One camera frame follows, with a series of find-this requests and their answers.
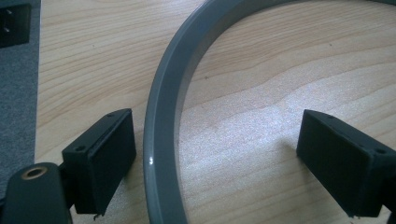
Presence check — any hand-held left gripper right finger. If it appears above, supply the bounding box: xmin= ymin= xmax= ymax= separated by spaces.
xmin=295 ymin=108 xmax=396 ymax=218

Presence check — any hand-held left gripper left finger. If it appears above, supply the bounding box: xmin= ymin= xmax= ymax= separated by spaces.
xmin=61 ymin=107 xmax=137 ymax=217

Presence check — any grey bin rim ring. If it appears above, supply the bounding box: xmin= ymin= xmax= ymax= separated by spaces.
xmin=142 ymin=0 xmax=396 ymax=224

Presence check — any black table bracket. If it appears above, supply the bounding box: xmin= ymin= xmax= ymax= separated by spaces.
xmin=0 ymin=3 xmax=33 ymax=49

